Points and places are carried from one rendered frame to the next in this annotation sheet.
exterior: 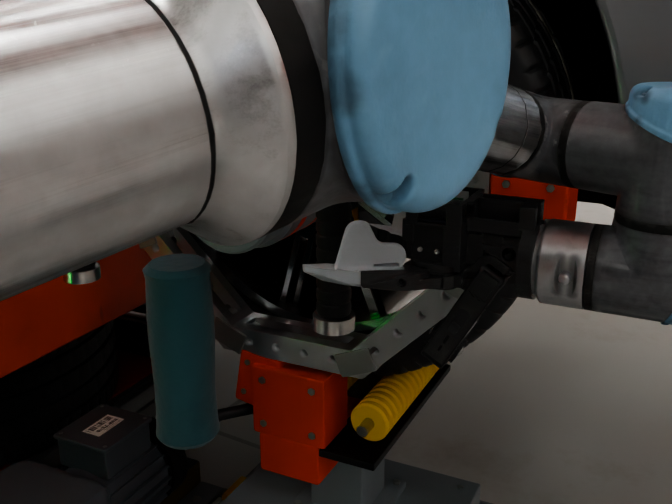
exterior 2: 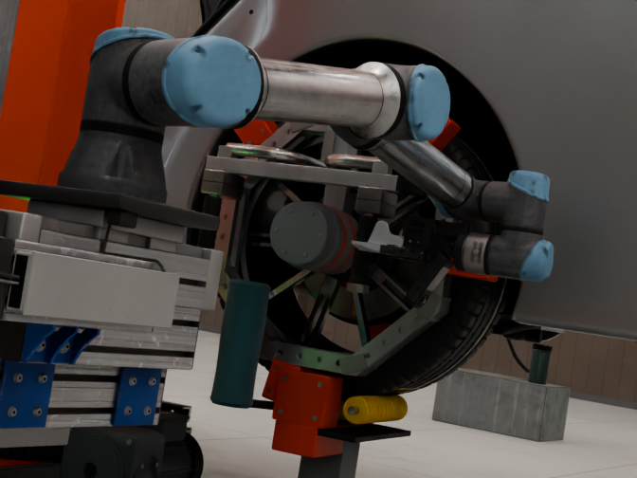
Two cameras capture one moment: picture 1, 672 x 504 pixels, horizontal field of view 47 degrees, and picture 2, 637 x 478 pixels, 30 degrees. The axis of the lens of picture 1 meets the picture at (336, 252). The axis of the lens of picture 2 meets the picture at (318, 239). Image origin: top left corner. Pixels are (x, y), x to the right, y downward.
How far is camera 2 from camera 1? 1.56 m
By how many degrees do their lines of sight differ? 21
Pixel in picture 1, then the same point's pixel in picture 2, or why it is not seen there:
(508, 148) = (455, 189)
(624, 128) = (505, 187)
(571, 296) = (479, 262)
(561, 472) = not seen: outside the picture
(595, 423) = not seen: outside the picture
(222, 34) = (388, 82)
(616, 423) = not seen: outside the picture
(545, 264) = (467, 246)
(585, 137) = (490, 192)
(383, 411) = (366, 401)
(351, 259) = (376, 239)
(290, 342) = (310, 351)
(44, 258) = (352, 113)
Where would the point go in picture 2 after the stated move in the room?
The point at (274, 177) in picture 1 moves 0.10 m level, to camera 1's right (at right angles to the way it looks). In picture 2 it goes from (392, 114) to (459, 124)
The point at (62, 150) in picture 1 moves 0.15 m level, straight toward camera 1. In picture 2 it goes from (361, 92) to (405, 81)
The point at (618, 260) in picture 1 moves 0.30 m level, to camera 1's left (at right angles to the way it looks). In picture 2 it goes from (500, 244) to (333, 217)
